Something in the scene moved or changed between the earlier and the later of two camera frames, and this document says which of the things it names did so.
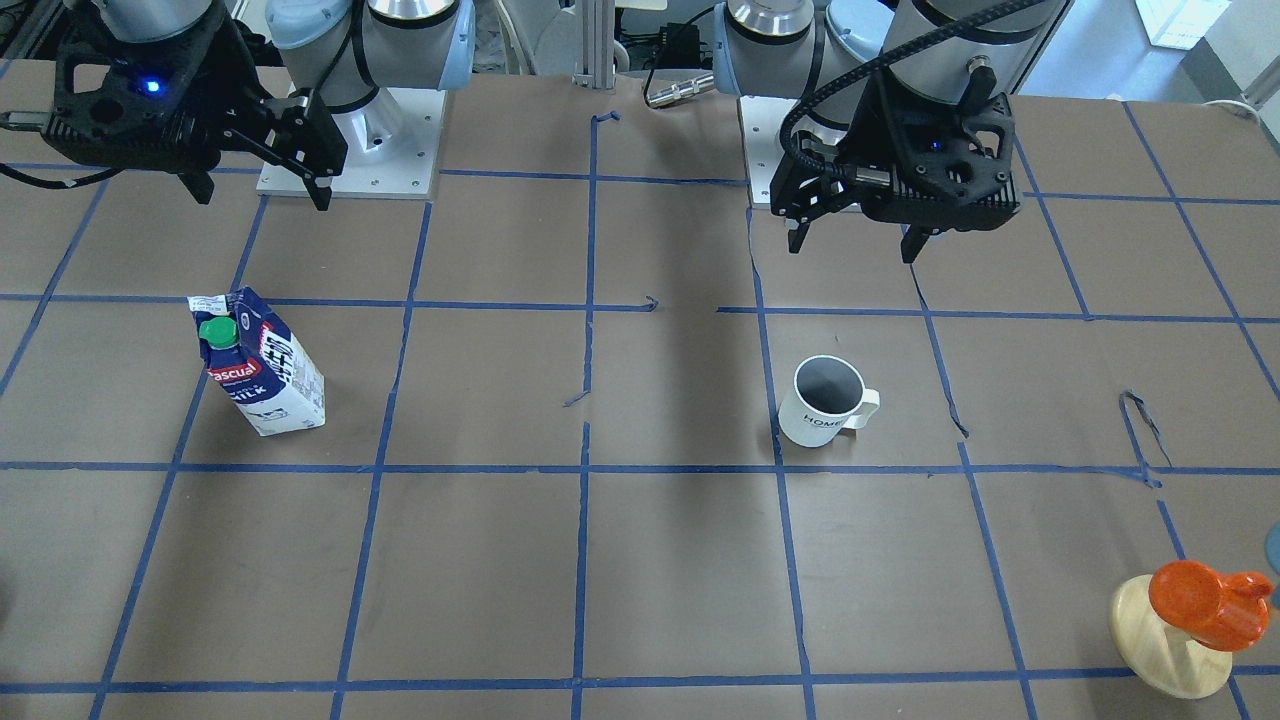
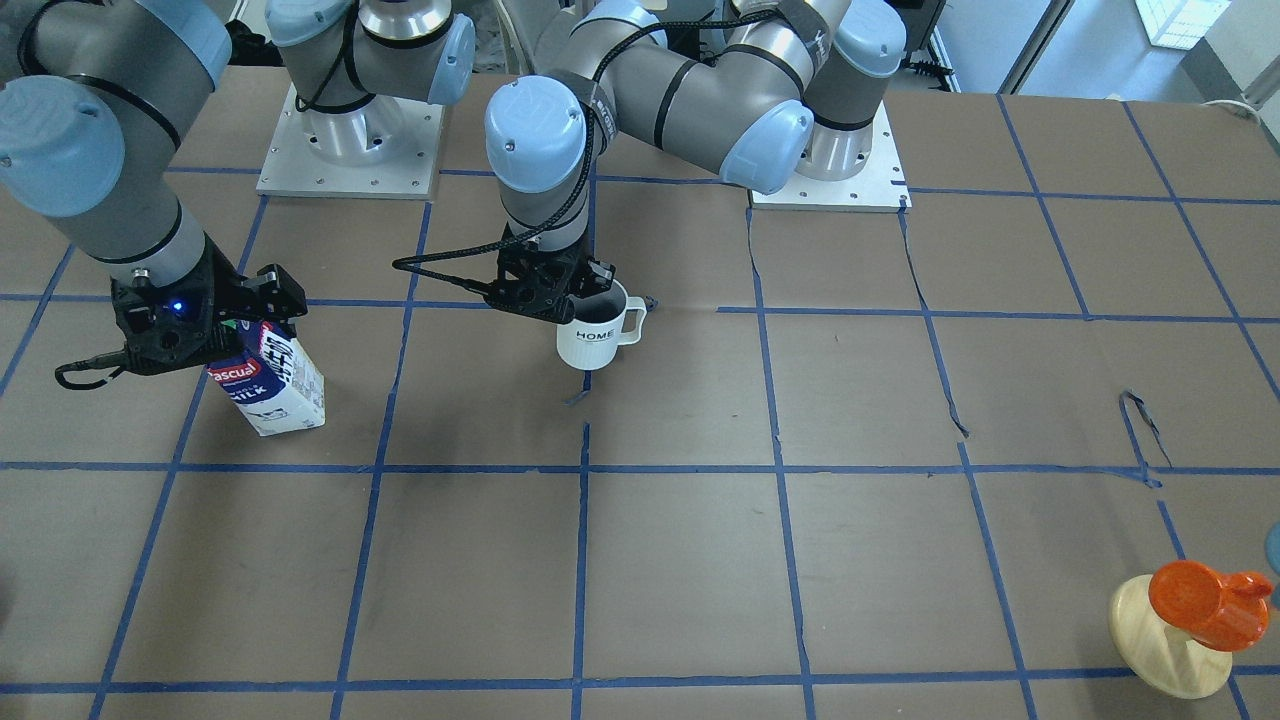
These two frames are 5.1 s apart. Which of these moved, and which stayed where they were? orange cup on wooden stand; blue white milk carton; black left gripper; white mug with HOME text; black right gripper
Moved: black right gripper; white mug with HOME text; black left gripper
Stayed: orange cup on wooden stand; blue white milk carton
